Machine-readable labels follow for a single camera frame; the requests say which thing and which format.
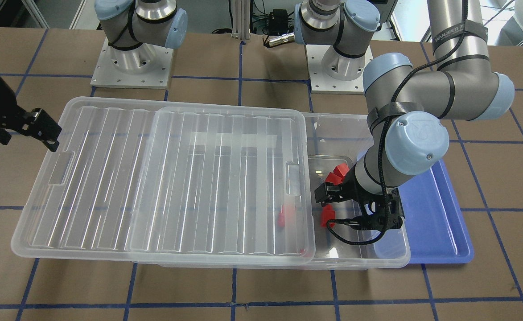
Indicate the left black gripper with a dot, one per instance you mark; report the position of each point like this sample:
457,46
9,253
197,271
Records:
347,188

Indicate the clear plastic box lid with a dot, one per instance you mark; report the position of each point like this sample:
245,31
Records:
171,183

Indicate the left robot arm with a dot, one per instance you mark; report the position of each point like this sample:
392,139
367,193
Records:
406,105

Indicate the red block pair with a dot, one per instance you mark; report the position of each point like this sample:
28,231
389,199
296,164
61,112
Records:
341,170
334,179

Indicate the red block under lid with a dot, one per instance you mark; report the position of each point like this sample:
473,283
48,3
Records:
286,216

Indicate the red block front edge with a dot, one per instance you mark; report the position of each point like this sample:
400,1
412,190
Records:
303,252

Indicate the blue plastic tray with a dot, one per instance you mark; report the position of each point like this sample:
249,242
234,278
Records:
434,230

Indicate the black power adapter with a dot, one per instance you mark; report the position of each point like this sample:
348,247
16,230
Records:
278,19

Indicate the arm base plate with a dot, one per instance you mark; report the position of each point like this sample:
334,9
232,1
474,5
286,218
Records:
331,73
146,67

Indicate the aluminium frame post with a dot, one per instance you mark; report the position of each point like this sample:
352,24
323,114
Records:
240,19

